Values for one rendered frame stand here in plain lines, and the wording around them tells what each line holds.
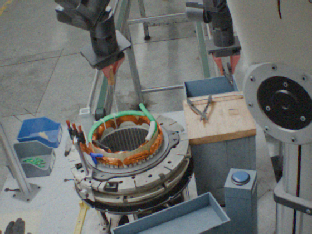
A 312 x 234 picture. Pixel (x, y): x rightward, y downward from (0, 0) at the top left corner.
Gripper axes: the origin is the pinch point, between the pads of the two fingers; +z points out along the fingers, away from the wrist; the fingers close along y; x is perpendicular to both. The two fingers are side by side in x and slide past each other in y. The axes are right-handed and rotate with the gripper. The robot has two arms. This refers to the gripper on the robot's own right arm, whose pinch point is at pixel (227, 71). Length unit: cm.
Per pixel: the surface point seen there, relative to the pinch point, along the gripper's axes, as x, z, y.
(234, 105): -0.3, 11.9, -1.4
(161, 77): -214, 122, 24
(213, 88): -18.0, 16.4, 2.7
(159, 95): -186, 122, 27
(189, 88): -18.1, 15.2, 10.3
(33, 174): -16, 40, 71
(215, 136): 12.3, 12.4, 6.3
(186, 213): 36.2, 15.2, 16.7
